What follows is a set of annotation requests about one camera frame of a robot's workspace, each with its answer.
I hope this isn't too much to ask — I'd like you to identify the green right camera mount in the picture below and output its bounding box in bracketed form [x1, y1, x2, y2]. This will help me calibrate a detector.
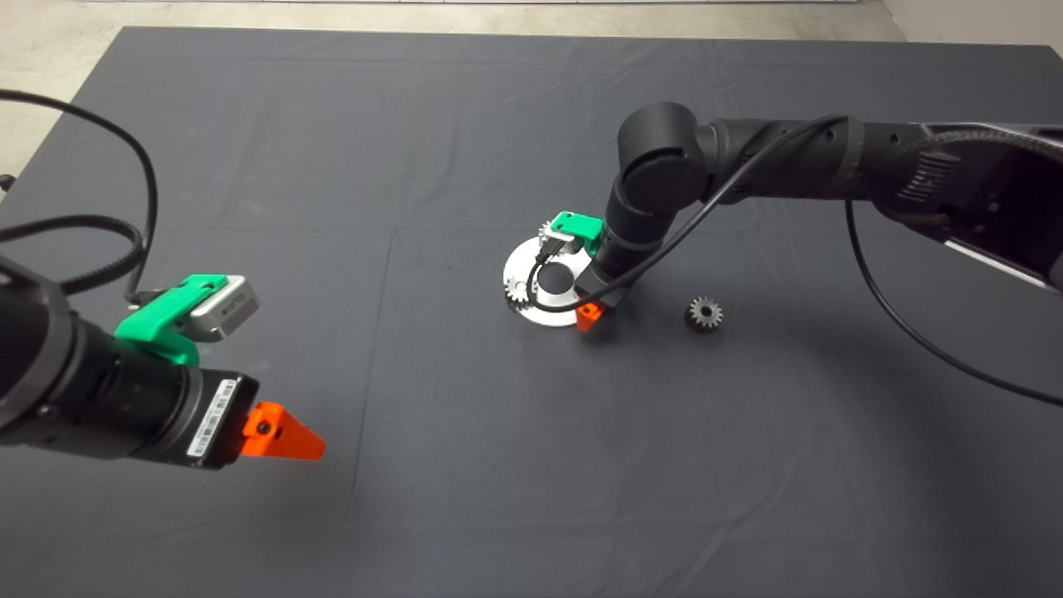
[551, 212, 605, 258]

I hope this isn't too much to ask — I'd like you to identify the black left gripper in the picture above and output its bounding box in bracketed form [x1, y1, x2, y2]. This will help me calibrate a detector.
[75, 320, 327, 471]

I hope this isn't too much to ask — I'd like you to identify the silver left camera box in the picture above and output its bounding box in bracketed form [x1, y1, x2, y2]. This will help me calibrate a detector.
[189, 276, 260, 343]

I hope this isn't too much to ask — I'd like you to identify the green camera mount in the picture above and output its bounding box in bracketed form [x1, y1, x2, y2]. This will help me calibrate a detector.
[115, 274, 229, 366]
[551, 212, 605, 258]

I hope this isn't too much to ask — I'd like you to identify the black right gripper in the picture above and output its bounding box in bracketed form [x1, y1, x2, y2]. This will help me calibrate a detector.
[575, 220, 665, 333]

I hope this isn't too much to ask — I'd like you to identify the green left camera mount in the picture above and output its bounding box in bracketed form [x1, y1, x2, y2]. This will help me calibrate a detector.
[115, 274, 229, 366]

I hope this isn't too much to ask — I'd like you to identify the small dark steel gear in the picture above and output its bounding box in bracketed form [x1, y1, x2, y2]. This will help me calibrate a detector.
[683, 297, 723, 335]

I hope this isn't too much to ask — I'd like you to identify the dark grey table cloth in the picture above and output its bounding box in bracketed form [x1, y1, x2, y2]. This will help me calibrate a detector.
[0, 27, 1063, 598]

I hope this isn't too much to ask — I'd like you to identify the black corrugated left cable conduit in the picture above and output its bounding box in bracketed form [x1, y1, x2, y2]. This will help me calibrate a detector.
[0, 214, 146, 296]

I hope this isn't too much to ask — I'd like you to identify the round metal plate with hole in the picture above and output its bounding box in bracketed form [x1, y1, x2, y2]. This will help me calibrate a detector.
[502, 235, 608, 328]

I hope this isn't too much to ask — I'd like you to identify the thin black left camera cable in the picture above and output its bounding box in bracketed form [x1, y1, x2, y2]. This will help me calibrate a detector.
[0, 87, 159, 301]

